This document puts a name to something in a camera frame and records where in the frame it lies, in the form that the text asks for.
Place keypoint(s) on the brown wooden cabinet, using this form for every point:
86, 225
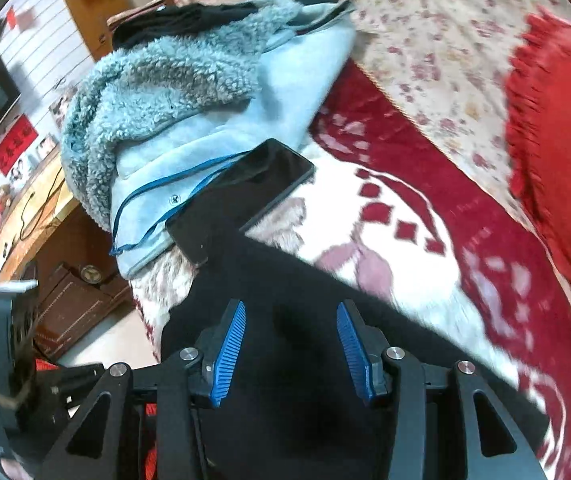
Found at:
75, 305

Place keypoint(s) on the black pants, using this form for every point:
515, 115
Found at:
290, 310

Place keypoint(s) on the red heart-shaped ruffled pillow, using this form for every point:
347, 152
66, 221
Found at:
560, 135

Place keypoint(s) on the light blue fleece jacket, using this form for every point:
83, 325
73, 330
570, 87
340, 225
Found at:
165, 85

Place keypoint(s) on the black smartphone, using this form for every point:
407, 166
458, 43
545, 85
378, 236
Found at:
245, 185

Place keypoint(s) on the red and white plush blanket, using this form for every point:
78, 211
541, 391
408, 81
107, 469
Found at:
415, 260

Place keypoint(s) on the red wall banner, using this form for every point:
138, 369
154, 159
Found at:
15, 145

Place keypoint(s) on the wooden wardrobe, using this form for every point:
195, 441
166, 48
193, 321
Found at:
90, 15

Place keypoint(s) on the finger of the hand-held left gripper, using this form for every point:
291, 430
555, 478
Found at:
65, 385

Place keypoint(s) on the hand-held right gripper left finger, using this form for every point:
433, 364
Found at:
228, 350

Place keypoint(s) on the floral cream quilt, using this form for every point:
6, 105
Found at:
440, 50

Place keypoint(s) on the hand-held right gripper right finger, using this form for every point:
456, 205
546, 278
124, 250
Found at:
353, 350

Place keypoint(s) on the black cloth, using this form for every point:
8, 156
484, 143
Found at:
185, 22

